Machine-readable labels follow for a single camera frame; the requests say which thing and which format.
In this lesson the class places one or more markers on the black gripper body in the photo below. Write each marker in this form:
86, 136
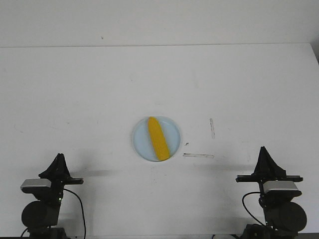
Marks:
254, 178
71, 181

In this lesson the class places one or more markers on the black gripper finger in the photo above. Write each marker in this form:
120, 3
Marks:
259, 168
272, 166
64, 169
53, 171

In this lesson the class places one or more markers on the light blue round plate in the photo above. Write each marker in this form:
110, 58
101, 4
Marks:
142, 142

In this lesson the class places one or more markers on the yellow toy corn cob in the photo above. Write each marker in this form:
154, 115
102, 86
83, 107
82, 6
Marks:
158, 139

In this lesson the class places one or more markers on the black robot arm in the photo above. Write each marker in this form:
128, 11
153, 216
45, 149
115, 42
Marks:
284, 219
40, 217

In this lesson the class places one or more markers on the clear tape strip vertical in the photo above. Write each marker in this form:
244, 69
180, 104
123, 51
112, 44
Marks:
212, 128

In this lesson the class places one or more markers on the clear tape strip horizontal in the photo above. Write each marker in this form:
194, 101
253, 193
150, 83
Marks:
198, 155

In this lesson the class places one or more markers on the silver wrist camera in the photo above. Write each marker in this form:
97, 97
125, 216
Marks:
279, 186

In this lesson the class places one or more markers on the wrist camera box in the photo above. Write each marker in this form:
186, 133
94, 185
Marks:
34, 185

